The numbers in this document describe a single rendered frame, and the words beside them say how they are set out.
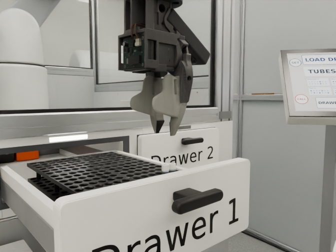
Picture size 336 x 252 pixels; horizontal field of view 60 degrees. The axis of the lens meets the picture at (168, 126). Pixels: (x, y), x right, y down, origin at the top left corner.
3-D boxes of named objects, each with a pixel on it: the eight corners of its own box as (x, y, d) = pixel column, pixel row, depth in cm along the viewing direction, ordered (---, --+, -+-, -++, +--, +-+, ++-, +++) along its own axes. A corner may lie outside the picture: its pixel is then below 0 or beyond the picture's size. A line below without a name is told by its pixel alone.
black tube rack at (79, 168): (179, 207, 49) (179, 170, 48) (78, 241, 37) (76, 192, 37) (112, 179, 66) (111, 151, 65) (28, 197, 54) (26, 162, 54)
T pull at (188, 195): (224, 200, 35) (224, 188, 35) (178, 216, 30) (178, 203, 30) (201, 192, 37) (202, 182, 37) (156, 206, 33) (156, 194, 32)
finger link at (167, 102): (147, 138, 42) (142, 75, 43) (177, 135, 46) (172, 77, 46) (161, 137, 40) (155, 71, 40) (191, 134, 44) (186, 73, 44)
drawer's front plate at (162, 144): (218, 163, 90) (219, 127, 89) (141, 180, 71) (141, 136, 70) (214, 162, 91) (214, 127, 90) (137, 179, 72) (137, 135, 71)
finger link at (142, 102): (123, 130, 47) (127, 73, 45) (152, 128, 51) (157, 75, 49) (134, 135, 45) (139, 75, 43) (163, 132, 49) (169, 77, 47)
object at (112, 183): (179, 174, 48) (179, 170, 48) (76, 197, 37) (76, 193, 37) (171, 171, 50) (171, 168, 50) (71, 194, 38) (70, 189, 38)
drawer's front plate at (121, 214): (248, 228, 45) (250, 158, 44) (63, 321, 26) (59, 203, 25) (239, 224, 47) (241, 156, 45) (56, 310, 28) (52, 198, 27)
